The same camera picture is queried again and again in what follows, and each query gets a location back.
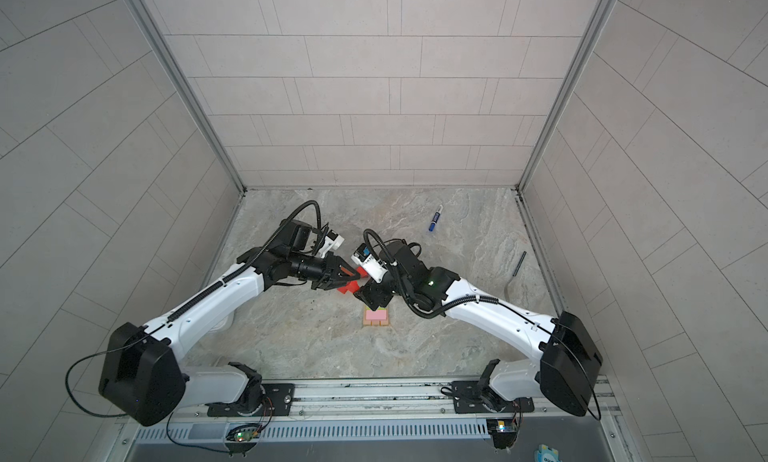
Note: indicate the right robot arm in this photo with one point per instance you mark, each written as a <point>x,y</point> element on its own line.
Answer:
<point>562,361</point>

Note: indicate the pink rectangular block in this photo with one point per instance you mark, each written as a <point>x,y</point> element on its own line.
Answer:
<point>376,315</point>

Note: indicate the dark grey pen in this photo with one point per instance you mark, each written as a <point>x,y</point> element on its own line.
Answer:
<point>519,264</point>

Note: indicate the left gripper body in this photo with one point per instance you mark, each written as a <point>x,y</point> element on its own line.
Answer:
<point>306,268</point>

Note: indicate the right circuit board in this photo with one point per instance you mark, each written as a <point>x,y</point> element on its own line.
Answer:
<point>503,432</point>

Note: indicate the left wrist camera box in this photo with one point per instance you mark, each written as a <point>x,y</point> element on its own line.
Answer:
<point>331,242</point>

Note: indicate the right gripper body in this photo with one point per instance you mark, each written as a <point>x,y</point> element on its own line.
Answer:
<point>390,286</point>

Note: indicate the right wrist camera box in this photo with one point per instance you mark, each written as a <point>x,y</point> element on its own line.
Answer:
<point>364,258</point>

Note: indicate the left circuit board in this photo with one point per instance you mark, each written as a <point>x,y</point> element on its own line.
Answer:
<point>244,434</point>

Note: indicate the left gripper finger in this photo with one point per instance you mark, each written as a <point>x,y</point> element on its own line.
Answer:
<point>330,281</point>
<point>338,265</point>

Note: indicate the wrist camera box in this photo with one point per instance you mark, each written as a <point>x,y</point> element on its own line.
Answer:
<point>364,258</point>
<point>331,242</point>

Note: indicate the light blue object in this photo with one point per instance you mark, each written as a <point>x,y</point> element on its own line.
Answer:
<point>545,453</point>

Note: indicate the circuit board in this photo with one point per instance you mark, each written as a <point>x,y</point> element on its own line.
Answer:
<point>503,432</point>
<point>244,434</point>

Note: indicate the aluminium mounting rail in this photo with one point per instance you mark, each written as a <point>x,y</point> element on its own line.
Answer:
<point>366,399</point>

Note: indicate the blue marker pen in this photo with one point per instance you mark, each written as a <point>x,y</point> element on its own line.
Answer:
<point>435,219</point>

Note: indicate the natural wood block 31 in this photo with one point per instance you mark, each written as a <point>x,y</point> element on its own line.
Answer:
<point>366,322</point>

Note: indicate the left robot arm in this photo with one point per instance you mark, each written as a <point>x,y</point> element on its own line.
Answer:
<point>141,373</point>

